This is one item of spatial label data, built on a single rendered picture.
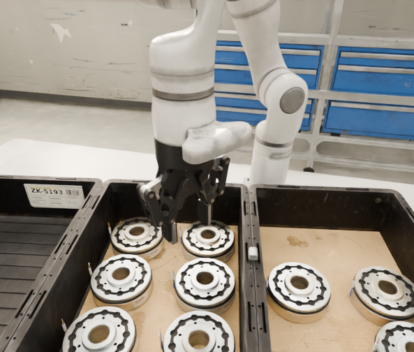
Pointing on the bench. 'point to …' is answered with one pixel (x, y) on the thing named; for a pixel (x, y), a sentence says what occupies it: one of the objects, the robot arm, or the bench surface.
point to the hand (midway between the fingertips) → (188, 223)
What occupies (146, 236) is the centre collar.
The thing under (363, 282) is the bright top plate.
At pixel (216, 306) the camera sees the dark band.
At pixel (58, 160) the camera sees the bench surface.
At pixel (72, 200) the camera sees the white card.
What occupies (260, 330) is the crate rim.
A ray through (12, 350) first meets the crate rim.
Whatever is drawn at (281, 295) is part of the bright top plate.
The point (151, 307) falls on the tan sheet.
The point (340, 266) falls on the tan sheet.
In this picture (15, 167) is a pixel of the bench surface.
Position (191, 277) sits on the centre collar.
